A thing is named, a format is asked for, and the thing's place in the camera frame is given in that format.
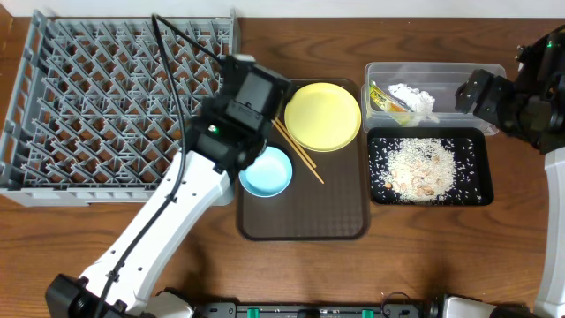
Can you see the green snack bar wrapper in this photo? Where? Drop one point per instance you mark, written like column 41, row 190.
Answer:
column 396, row 109

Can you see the grey dishwasher rack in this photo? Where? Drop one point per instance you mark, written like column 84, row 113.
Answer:
column 91, row 116

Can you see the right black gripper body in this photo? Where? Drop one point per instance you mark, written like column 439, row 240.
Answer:
column 499, row 106

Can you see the black waste tray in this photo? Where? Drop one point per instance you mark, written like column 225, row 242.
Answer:
column 475, row 135

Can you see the wooden chopstick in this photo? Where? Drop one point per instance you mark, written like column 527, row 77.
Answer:
column 313, row 171
column 298, row 149

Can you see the white tissue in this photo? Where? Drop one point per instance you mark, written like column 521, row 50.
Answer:
column 420, row 102

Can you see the yellow plate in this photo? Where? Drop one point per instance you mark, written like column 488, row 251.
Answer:
column 322, row 117

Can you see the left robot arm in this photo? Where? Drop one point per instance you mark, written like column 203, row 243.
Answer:
column 226, row 137

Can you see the light blue bowl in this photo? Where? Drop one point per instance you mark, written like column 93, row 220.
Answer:
column 269, row 175

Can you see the dark brown serving tray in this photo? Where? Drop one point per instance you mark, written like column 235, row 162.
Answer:
column 307, row 209

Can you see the clear plastic bin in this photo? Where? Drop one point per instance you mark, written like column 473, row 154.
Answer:
column 440, row 80

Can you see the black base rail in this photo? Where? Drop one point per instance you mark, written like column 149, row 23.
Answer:
column 331, row 310

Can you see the wooden chopstick upper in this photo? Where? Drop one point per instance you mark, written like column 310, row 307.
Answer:
column 298, row 149

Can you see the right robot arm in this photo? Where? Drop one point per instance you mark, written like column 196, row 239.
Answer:
column 531, row 108

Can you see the wooden chopstick lower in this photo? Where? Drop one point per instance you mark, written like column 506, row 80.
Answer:
column 313, row 171

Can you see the rice food waste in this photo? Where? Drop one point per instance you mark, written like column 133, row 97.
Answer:
column 424, row 171

